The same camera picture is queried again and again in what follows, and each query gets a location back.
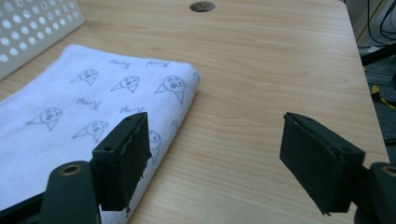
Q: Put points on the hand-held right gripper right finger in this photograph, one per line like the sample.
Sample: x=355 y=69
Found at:
x=314 y=165

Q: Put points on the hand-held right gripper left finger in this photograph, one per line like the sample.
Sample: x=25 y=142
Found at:
x=121 y=161

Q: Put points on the white printed towel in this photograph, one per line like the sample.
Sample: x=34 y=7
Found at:
x=77 y=118

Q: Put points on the black metal stand leg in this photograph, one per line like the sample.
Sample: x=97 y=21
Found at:
x=378 y=54

